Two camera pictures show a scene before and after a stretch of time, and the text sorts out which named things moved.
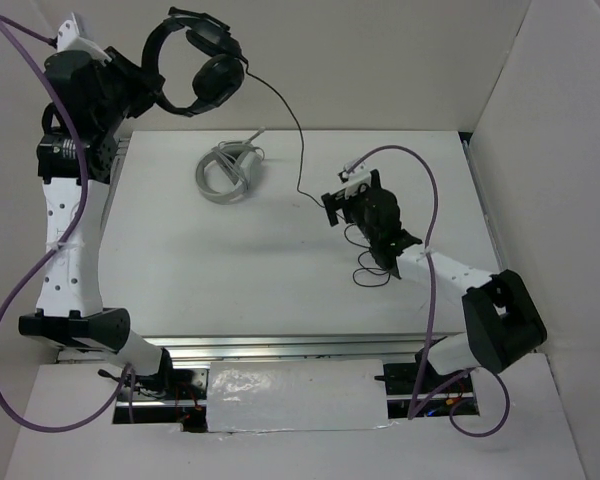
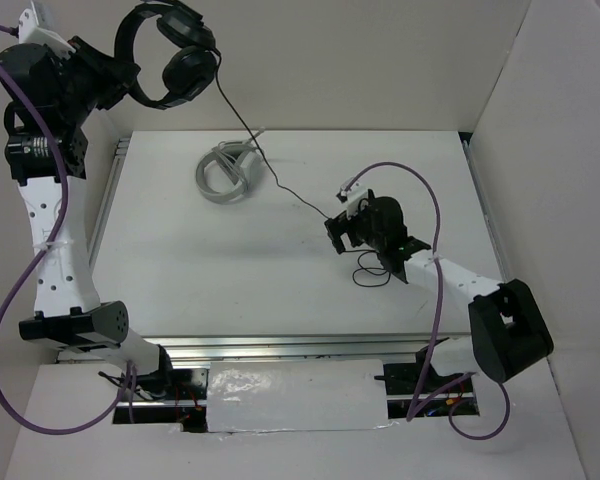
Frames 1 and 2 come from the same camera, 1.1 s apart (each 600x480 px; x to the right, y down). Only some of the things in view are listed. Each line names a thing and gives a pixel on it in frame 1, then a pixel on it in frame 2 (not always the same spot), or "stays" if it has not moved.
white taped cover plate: [296, 395] stays
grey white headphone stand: [241, 160] stays
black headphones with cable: [219, 68] to [191, 64]
